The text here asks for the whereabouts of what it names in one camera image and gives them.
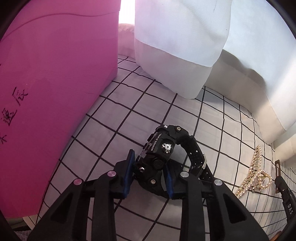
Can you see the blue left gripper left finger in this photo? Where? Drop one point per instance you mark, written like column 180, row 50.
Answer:
column 128, row 172

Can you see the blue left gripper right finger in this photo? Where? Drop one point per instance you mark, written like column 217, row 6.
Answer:
column 169, row 184

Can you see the black digital wristwatch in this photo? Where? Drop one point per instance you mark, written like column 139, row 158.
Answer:
column 155, row 158

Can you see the pearl hair claw clip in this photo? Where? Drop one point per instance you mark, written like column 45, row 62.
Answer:
column 257, row 178

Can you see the checkered white bed sheet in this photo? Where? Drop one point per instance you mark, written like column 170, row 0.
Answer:
column 84, row 199

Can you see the pink plastic bin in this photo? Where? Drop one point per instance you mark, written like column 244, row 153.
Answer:
column 57, row 57

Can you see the white curtain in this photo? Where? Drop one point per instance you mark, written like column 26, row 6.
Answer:
column 244, row 50

